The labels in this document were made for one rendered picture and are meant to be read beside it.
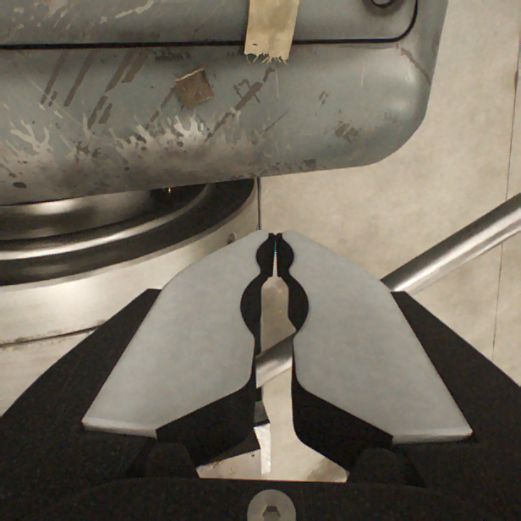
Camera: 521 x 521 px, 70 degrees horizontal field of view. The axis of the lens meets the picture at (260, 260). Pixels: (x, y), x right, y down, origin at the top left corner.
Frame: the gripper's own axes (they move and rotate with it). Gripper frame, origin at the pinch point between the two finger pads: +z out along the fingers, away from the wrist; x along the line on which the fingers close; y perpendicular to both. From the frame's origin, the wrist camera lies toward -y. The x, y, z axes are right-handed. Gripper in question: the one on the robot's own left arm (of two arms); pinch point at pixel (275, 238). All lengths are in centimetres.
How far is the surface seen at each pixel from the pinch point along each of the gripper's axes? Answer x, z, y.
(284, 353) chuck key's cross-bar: 0.4, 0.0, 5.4
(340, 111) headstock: 2.9, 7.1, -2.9
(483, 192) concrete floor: 105, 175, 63
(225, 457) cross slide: -10, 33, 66
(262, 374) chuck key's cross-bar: -0.5, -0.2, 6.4
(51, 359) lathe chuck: -12.4, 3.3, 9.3
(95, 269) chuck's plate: -9.5, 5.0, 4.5
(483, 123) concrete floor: 94, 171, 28
